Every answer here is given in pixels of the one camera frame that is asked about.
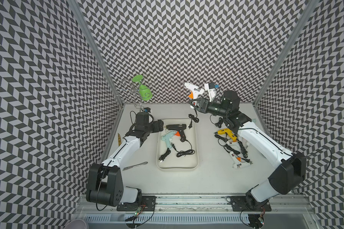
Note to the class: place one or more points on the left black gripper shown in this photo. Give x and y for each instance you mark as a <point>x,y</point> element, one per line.
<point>156,129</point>

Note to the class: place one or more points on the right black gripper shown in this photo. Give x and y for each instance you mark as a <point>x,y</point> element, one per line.
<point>203,105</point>

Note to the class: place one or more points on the mint green glue gun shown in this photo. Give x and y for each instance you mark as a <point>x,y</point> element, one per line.
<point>167,138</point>

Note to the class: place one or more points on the yellow glue gun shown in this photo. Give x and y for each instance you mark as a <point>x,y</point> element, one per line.
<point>229,133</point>

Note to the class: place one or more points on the small white glue gun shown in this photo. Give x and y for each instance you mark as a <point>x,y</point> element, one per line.
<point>195,90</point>

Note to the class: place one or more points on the black hot glue gun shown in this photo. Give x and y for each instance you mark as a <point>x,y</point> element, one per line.
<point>180,128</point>

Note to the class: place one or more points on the cream plastic storage box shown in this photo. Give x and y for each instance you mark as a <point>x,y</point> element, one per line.
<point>183,156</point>

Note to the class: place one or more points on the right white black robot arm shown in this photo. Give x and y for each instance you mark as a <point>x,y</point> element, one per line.
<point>289,167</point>

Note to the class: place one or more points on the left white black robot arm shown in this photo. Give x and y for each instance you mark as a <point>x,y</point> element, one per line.
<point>105,185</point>

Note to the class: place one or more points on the wooden yellow knife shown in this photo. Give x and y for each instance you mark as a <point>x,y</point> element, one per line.
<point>119,140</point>

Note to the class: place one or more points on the green plastic cup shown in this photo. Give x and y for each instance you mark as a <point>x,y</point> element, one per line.
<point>144,91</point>

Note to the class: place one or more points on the silver metal knife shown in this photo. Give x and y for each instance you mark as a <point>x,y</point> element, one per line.
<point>134,166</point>

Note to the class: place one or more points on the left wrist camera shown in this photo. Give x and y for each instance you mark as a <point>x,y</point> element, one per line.
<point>147,109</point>

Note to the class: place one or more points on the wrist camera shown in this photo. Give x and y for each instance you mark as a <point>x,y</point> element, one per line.
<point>211,89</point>
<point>147,109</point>

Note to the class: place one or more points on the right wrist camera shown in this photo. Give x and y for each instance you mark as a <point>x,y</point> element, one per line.
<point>211,89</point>

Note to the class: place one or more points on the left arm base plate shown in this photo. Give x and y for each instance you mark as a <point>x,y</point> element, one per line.
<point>146,202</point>

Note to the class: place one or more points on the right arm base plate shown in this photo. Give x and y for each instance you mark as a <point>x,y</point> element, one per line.
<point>243,203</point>

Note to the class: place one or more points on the aluminium rail frame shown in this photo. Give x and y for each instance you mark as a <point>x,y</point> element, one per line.
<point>203,211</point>

